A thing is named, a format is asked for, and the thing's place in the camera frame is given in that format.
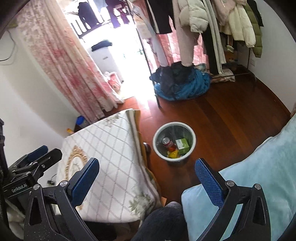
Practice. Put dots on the green white carton box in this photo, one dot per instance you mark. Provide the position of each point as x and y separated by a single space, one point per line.
183 146

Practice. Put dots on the blue capped plastic bottle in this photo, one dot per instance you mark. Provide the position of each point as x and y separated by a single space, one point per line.
82 122

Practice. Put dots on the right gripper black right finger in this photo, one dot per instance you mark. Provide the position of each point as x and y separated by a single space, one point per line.
253 222

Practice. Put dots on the red cola can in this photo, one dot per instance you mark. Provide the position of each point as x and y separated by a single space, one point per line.
168 144

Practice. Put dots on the black hanging trousers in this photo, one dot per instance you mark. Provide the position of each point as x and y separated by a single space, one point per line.
160 12

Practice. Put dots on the pink floral curtain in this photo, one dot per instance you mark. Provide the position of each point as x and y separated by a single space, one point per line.
64 60

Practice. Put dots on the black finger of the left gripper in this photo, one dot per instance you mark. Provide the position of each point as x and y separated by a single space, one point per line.
29 158
44 162

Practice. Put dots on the pink fleece coat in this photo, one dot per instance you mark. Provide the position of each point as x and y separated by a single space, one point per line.
186 39

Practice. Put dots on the olive green puffer jacket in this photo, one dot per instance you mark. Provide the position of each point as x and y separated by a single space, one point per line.
254 35

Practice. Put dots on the white appliance on balcony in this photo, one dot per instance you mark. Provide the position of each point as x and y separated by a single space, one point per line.
105 58

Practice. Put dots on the light blue blanket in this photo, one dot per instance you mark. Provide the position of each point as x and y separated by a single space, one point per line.
272 165

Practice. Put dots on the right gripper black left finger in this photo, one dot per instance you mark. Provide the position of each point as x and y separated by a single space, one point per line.
51 213

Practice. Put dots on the dark grey fuzzy cushion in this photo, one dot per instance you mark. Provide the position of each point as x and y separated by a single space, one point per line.
165 223

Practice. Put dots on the blue black clothes pile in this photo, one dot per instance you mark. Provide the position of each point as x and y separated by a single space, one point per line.
178 82

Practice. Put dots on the yellow panda snack wrapper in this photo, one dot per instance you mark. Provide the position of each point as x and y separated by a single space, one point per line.
173 155

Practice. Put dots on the white puffer jacket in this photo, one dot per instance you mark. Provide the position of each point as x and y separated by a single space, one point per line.
231 16

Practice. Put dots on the black clothes rack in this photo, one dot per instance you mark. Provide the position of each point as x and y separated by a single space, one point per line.
209 49

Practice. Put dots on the white trash bin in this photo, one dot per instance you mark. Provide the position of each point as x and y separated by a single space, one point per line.
174 130

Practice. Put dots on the white patterned tablecloth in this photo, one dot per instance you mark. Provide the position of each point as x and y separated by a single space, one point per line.
125 190

